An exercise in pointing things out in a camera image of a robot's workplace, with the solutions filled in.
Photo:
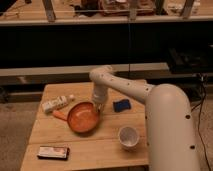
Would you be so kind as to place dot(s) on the orange ceramic bowl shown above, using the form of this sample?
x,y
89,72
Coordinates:
x,y
83,117

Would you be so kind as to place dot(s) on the white tube with cap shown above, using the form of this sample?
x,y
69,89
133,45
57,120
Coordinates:
x,y
57,103

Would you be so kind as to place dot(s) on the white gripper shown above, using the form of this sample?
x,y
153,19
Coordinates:
x,y
99,97

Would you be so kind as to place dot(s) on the white paper cup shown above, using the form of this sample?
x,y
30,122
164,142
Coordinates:
x,y
128,137

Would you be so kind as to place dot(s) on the orange carrot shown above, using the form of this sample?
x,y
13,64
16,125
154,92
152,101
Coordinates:
x,y
59,115

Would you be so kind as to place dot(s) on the blue sponge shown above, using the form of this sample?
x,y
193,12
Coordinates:
x,y
121,105

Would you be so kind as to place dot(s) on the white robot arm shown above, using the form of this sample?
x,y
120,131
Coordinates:
x,y
169,124

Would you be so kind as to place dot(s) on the black rectangular box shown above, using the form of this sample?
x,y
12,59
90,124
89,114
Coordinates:
x,y
53,152

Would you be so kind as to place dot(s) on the long wooden shelf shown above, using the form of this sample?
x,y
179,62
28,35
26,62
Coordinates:
x,y
80,69

